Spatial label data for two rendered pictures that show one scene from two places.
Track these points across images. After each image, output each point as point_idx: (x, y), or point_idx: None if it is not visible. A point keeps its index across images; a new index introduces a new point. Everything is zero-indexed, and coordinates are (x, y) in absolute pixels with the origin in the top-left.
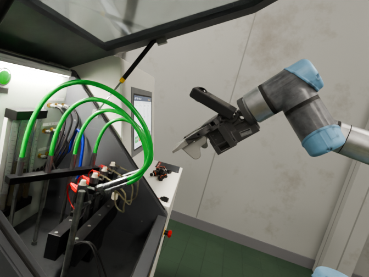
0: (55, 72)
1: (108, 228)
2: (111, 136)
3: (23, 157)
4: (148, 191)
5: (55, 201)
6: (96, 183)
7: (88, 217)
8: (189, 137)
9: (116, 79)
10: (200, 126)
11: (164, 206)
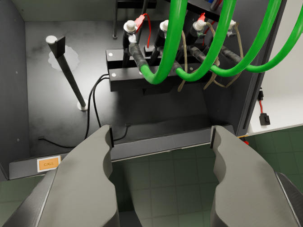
0: None
1: (197, 84)
2: None
3: None
4: (245, 95)
5: (189, 21)
6: (163, 38)
7: (152, 64)
8: (32, 192)
9: None
10: (268, 200)
11: (249, 126)
